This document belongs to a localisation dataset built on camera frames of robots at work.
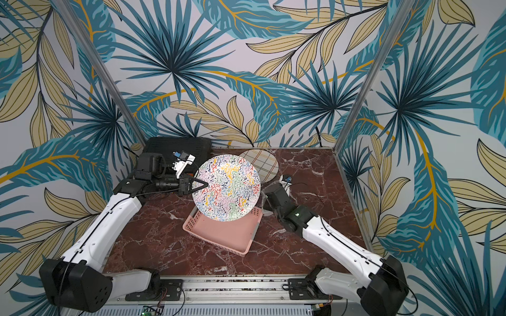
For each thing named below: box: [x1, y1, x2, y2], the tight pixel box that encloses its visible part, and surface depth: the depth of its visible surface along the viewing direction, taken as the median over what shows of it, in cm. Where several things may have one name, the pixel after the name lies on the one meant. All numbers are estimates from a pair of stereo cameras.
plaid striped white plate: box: [238, 148, 280, 184], surface depth 116 cm
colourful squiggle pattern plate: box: [191, 154, 261, 222], surface depth 73 cm
